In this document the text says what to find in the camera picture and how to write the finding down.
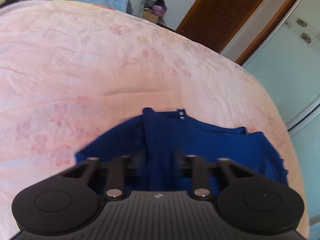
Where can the brown wooden door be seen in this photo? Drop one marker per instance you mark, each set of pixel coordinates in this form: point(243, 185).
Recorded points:
point(213, 23)

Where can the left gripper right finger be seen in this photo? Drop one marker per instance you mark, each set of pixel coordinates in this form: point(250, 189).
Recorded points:
point(193, 176)

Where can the blue embroidered sweater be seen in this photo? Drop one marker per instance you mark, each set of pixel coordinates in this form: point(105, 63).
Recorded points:
point(159, 138)

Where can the frosted glass wardrobe door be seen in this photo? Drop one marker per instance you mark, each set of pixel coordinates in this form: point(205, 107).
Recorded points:
point(287, 65)

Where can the pink floral bed blanket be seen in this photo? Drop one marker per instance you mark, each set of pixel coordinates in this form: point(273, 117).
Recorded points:
point(71, 71)

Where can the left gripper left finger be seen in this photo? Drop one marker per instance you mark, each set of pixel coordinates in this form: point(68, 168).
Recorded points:
point(123, 176)

